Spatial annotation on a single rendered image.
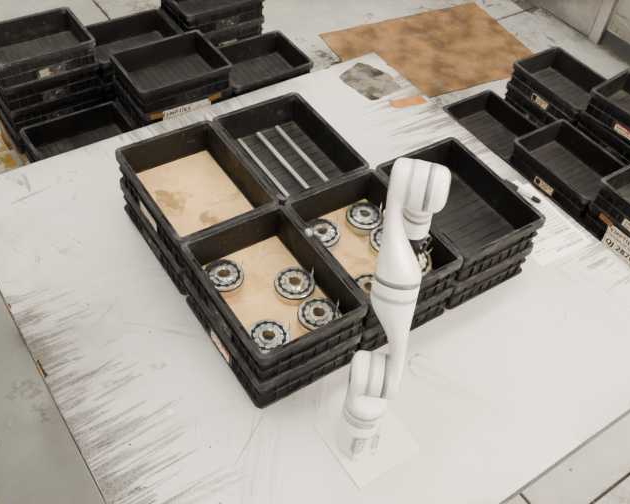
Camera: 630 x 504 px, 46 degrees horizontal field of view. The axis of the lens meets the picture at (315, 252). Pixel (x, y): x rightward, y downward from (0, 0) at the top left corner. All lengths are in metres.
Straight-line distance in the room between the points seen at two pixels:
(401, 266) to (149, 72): 1.98
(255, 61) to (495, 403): 2.05
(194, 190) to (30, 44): 1.47
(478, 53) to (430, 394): 2.86
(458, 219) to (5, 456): 1.62
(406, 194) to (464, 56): 3.09
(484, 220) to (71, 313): 1.16
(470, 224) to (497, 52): 2.47
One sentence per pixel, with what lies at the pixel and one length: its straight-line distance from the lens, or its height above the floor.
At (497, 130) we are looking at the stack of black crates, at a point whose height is 0.27.
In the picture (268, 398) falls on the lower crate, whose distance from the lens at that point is 1.81.
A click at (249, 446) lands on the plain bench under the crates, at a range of 1.78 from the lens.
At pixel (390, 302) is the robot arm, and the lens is 1.42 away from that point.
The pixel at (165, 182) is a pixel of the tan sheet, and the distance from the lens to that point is 2.14.
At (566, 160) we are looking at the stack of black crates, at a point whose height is 0.38.
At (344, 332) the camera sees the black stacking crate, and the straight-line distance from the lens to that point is 1.76.
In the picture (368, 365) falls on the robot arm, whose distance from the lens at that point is 1.51.
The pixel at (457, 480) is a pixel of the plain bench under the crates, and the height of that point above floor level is 0.70.
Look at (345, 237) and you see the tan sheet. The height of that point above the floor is 0.83.
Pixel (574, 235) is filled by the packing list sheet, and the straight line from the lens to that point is 2.41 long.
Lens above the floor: 2.28
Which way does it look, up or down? 48 degrees down
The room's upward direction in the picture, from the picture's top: 7 degrees clockwise
